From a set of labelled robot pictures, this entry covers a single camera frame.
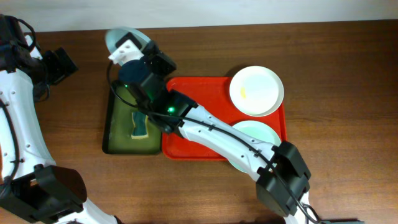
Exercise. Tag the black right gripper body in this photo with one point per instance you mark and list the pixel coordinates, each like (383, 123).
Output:
(143, 71)

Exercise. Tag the light blue plate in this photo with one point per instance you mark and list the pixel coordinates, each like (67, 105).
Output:
(114, 38)

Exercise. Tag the yellow green scrub sponge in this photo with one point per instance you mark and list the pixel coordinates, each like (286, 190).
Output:
(139, 121)

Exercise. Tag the white plate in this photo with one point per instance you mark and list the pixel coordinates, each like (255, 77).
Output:
(256, 91)

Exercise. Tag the light green plate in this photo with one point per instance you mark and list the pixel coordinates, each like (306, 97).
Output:
(258, 130)

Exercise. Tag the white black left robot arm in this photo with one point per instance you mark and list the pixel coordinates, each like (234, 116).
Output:
(33, 187)

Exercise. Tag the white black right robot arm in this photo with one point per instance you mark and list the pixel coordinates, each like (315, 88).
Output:
(280, 173)

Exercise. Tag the black tray of soapy water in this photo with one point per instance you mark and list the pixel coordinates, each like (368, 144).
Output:
(118, 129)

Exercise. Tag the red plastic tray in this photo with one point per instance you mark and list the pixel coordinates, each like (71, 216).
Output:
(213, 94)

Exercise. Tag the dark object at table edge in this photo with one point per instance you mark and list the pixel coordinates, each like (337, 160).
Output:
(342, 222)

